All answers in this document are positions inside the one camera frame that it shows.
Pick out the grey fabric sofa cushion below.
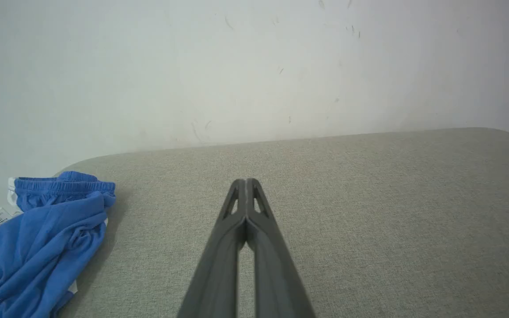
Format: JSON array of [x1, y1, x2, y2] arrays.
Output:
[[53, 127, 509, 318]]

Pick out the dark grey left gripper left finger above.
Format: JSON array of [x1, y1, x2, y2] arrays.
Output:
[[177, 178, 247, 318]]

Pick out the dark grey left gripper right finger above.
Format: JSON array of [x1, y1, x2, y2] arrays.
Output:
[[247, 178, 317, 318]]

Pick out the blue shorts with white stripe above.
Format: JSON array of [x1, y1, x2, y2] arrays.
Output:
[[0, 171, 117, 318]]

